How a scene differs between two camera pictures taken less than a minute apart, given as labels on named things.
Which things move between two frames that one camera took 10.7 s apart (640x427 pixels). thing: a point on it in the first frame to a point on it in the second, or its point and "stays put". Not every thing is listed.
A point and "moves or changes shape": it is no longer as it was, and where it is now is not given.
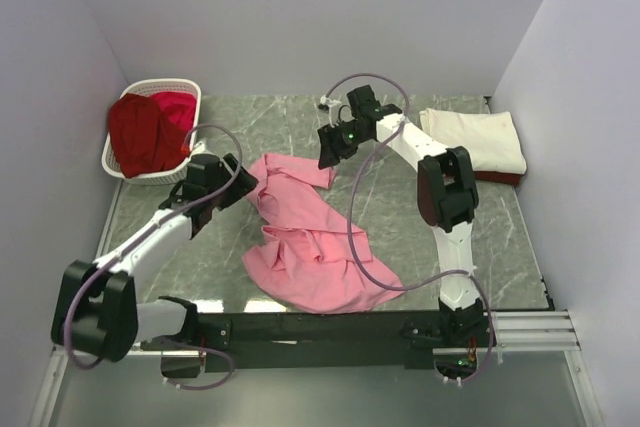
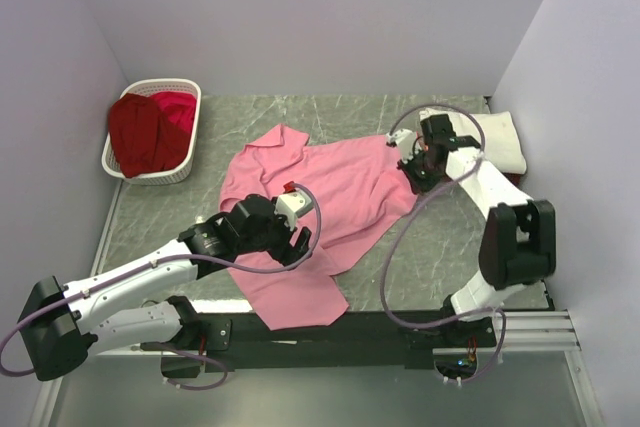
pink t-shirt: [304, 261] moves or changes shape
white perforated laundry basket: [177, 172] stays put
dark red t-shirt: [142, 140] stays put
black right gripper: [329, 142] to [417, 175]
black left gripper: [230, 183] to [289, 249]
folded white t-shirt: [489, 138] stays put
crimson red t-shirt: [181, 107] stays put
